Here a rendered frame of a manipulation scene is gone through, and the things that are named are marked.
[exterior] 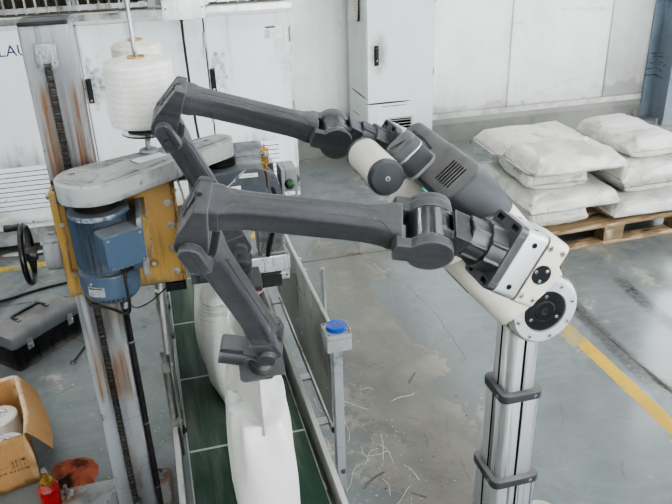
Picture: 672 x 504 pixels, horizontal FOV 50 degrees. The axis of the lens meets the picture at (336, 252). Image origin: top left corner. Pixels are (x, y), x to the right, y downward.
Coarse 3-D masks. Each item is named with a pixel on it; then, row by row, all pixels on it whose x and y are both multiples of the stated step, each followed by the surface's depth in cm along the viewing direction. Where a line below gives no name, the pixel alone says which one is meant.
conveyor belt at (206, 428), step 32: (192, 288) 340; (192, 320) 314; (192, 352) 291; (192, 384) 271; (192, 416) 254; (224, 416) 254; (192, 448) 239; (224, 448) 239; (224, 480) 225; (320, 480) 224
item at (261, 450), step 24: (240, 384) 188; (264, 384) 183; (240, 408) 187; (264, 408) 184; (288, 408) 196; (240, 432) 185; (264, 432) 175; (288, 432) 186; (240, 456) 187; (264, 456) 184; (288, 456) 187; (240, 480) 190; (264, 480) 187; (288, 480) 190
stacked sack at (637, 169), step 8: (632, 160) 450; (640, 160) 449; (648, 160) 449; (656, 160) 449; (664, 160) 449; (616, 168) 447; (624, 168) 442; (632, 168) 441; (640, 168) 442; (648, 168) 442; (656, 168) 444; (664, 168) 446; (600, 176) 462; (608, 176) 452; (616, 176) 444; (624, 176) 440; (632, 176) 440; (640, 176) 442; (648, 176) 444; (656, 176) 446; (664, 176) 449
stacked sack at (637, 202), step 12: (624, 192) 464; (636, 192) 462; (648, 192) 462; (660, 192) 461; (612, 204) 455; (624, 204) 450; (636, 204) 452; (648, 204) 453; (660, 204) 455; (612, 216) 452; (624, 216) 455
